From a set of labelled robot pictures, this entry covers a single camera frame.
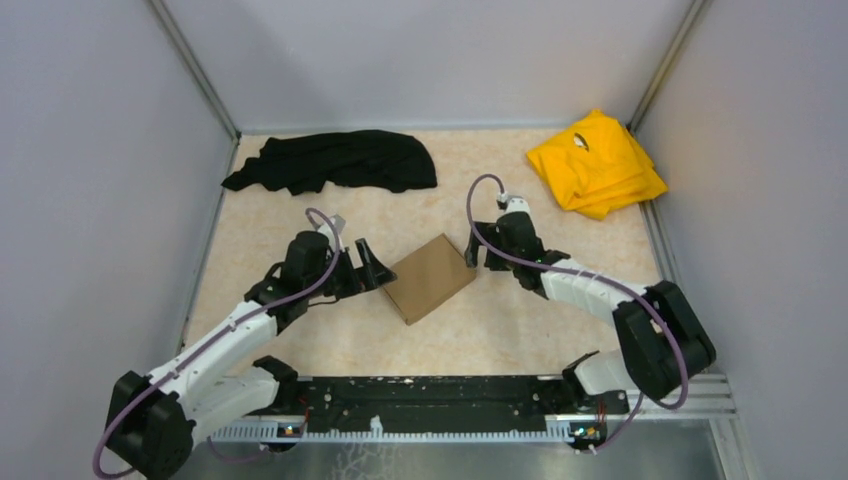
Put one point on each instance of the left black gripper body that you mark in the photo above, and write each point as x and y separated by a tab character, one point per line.
344	281

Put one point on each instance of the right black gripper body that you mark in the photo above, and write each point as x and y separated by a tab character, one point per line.
491	231

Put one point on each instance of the brown cardboard paper box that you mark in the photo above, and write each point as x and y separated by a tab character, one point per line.
427	278

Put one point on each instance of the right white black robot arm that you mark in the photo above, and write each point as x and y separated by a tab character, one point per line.
661	342

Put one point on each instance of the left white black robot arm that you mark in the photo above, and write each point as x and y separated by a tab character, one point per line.
199	371

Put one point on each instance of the yellow folded cloth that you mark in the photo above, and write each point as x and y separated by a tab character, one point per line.
595	167

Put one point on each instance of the black cloth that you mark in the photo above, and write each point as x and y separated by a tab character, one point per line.
365	158

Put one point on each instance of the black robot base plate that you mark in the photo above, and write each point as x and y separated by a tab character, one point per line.
437	404

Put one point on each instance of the right aluminium corner post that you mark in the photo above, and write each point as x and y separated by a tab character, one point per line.
695	12

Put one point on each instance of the aluminium corner post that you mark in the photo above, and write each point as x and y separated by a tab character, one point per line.
188	58
695	12

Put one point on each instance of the left aluminium corner post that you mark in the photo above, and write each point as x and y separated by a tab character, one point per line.
188	58

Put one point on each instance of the aluminium frame rail front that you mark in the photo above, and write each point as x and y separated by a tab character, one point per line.
709	398

